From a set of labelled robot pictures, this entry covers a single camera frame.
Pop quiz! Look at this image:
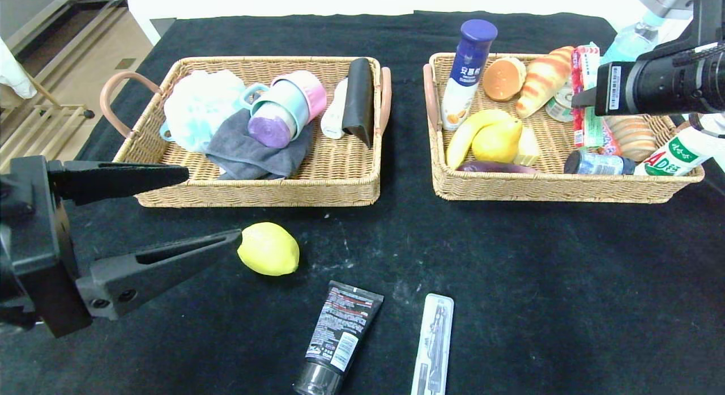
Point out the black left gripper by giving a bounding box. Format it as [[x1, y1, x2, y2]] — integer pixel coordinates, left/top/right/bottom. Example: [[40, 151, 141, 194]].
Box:
[[0, 155, 243, 338]]

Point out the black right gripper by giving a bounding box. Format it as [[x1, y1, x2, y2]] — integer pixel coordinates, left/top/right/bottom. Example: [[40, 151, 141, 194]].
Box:
[[572, 54, 705, 117]]

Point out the red green candy pack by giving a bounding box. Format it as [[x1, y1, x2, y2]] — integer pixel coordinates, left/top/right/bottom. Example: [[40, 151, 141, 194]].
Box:
[[571, 44, 604, 149]]

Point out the toy burger bun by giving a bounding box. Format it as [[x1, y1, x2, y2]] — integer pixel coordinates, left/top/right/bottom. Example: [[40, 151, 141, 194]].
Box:
[[483, 57, 527, 102]]

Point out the white bottle with blue cap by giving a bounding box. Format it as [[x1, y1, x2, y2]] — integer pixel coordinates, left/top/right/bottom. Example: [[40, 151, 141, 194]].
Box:
[[441, 19, 498, 131]]

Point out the small tin can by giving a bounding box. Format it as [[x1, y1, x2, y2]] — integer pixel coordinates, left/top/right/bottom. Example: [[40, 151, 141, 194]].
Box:
[[545, 83, 574, 122]]

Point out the striped croissant bread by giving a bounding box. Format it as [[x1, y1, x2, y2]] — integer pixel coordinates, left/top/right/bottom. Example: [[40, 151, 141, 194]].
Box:
[[515, 46, 575, 119]]

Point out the red sausage pack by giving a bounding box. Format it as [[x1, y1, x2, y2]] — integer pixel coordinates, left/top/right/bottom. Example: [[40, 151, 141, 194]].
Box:
[[600, 120, 622, 156]]

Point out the ridged long bread loaf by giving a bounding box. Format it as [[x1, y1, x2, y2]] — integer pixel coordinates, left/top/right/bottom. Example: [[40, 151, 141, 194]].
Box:
[[603, 114, 658, 162]]

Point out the small blue black-capped jar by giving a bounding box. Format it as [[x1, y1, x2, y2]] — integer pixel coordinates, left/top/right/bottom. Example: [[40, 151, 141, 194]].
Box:
[[563, 150, 636, 176]]

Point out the clear water bottle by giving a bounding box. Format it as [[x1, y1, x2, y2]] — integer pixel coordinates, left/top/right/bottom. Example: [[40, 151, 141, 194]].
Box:
[[600, 10, 660, 64]]

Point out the pale yellow butter block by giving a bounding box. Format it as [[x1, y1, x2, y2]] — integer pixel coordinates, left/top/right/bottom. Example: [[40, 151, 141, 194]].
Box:
[[513, 127, 539, 166]]

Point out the yellow pear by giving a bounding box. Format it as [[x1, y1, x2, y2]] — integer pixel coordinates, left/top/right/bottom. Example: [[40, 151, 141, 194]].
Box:
[[471, 117, 523, 164]]

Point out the white green milk bottle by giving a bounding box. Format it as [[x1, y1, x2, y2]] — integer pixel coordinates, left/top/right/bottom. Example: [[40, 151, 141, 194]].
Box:
[[633, 128, 717, 177]]

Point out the purple eggplant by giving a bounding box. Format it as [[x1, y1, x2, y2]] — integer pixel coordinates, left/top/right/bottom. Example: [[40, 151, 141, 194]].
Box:
[[455, 160, 535, 175]]

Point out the yellow banana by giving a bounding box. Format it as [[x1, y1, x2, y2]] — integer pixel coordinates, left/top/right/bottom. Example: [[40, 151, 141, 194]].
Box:
[[445, 108, 510, 170]]

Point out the wooden rack with wheels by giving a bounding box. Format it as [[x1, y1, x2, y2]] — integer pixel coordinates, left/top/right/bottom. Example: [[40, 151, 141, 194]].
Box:
[[0, 72, 96, 169]]

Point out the light blue bath sponge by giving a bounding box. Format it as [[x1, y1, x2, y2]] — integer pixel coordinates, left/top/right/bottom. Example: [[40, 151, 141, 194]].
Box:
[[163, 70, 248, 154]]

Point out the grey towel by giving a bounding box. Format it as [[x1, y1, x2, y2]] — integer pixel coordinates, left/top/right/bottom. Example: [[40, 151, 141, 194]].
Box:
[[205, 108, 315, 181]]

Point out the yellow lemon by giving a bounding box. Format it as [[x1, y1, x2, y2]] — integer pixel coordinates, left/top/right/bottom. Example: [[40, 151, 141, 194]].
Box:
[[237, 222, 300, 277]]

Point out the purple garbage bag roll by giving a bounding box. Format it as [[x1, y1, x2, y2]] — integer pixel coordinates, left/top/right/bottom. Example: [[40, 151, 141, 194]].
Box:
[[248, 103, 298, 150]]

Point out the black table cloth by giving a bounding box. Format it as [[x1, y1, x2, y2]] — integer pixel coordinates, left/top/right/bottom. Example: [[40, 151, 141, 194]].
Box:
[[0, 11, 725, 395]]

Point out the white cloth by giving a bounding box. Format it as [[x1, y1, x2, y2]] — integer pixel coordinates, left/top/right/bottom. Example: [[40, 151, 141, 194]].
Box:
[[0, 38, 37, 100]]

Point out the black leather wallet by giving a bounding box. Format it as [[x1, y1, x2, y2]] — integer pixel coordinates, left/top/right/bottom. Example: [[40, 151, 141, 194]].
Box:
[[342, 57, 374, 149]]

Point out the pink cup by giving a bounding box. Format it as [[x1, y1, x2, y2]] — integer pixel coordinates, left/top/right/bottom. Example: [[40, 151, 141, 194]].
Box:
[[272, 70, 328, 122]]

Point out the black cosmetic tube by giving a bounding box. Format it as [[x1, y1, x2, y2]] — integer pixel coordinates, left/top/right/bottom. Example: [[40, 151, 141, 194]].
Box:
[[293, 281, 385, 395]]

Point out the white tube bottle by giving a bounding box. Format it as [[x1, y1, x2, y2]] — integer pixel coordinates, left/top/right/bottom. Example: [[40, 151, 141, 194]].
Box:
[[320, 78, 349, 141]]

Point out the wicker basket with brown handles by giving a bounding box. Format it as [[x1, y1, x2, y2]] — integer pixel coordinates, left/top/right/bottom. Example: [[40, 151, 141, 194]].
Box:
[[100, 56, 393, 209], [422, 52, 705, 205]]

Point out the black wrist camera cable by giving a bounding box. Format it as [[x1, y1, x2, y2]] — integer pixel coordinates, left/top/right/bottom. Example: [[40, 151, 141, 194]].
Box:
[[673, 42, 725, 66]]

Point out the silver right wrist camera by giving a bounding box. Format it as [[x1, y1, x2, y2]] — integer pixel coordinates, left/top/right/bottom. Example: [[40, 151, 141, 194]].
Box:
[[637, 0, 696, 20]]

